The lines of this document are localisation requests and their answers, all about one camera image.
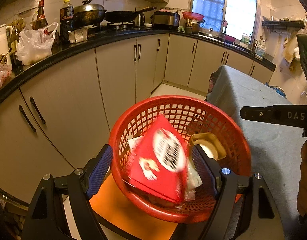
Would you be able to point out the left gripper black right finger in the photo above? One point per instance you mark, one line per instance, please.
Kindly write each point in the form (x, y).
(244, 207)

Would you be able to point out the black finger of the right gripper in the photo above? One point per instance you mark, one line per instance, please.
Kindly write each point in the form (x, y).
(287, 115)

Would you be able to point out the clear plastic wrapper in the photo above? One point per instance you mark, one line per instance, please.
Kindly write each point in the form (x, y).
(193, 181)

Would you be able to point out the red cardboard box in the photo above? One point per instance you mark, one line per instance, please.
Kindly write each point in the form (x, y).
(158, 164)

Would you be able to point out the white and blue small box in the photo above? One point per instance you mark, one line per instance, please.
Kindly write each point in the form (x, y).
(134, 142)

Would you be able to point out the beige lower kitchen cabinets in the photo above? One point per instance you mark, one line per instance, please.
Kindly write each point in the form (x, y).
(58, 113)

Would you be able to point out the person's right hand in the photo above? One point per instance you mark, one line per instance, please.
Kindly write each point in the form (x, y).
(302, 193)

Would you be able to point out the hanging plastic bags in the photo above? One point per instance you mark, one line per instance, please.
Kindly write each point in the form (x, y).
(290, 53)

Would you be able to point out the blue bag behind table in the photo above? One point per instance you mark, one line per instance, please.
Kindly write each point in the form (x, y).
(279, 90)

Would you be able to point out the glass pot lid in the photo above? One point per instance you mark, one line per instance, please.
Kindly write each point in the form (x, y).
(210, 30)

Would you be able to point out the red plastic mesh basket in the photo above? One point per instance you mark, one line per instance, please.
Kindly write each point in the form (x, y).
(188, 116)

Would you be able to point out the red colander bowl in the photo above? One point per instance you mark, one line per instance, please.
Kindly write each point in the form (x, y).
(192, 15)

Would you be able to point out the silver rice cooker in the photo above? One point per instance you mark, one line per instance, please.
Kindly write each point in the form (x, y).
(165, 20)

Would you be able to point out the white plastic bag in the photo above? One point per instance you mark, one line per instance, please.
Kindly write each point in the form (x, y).
(35, 45)

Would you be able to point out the white electric kettle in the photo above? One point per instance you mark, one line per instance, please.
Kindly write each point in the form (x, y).
(4, 47)

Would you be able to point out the small metal seasoning container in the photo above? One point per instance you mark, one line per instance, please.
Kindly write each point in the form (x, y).
(78, 35)

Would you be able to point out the black frying pan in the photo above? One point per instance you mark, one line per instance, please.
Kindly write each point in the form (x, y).
(124, 16)

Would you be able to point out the yellow cap oil bottle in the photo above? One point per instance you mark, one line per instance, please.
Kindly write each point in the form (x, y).
(66, 20)

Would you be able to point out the dark soy sauce bottle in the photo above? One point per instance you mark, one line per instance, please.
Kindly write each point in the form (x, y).
(41, 21)

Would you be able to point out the steel wok with lid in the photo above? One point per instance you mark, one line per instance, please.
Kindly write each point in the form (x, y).
(88, 14)

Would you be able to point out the wall shelf rack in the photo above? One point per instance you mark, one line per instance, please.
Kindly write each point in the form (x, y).
(283, 25)

